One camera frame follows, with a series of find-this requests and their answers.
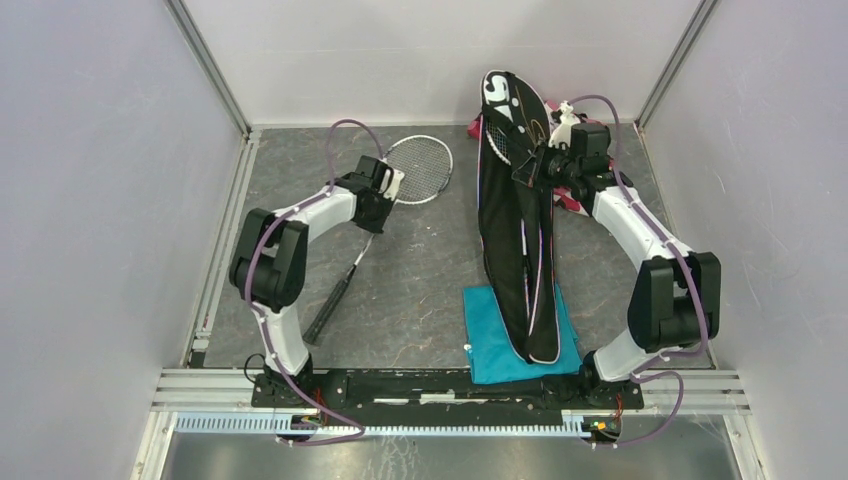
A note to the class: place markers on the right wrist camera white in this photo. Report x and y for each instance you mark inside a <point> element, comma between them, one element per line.
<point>561,120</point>

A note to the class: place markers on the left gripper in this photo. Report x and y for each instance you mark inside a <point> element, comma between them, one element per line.
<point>377,226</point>

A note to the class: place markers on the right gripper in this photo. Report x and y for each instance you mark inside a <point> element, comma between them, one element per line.
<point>544,151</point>

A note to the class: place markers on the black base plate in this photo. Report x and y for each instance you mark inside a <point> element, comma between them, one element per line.
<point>373,398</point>

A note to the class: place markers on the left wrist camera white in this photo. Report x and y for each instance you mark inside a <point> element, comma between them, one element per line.
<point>391,183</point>

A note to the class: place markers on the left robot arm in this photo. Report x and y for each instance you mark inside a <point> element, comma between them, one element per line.
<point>269,262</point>

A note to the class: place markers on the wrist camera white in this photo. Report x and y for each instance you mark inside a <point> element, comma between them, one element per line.
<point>391,183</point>
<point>561,120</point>

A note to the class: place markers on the pink camouflage bag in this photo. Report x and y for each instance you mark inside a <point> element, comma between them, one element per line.
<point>562,196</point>

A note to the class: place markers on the slotted cable duct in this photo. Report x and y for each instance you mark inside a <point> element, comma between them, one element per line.
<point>287,424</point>

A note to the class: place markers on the black racket cover bag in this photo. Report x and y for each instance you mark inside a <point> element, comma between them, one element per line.
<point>516,222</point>

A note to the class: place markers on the badminton racket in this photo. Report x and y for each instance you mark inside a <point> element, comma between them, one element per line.
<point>497,141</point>
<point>427,164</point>

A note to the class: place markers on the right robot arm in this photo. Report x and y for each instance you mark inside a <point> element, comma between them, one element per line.
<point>674,308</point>

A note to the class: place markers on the teal folded cloth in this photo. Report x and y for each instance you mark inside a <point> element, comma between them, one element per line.
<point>490,354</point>

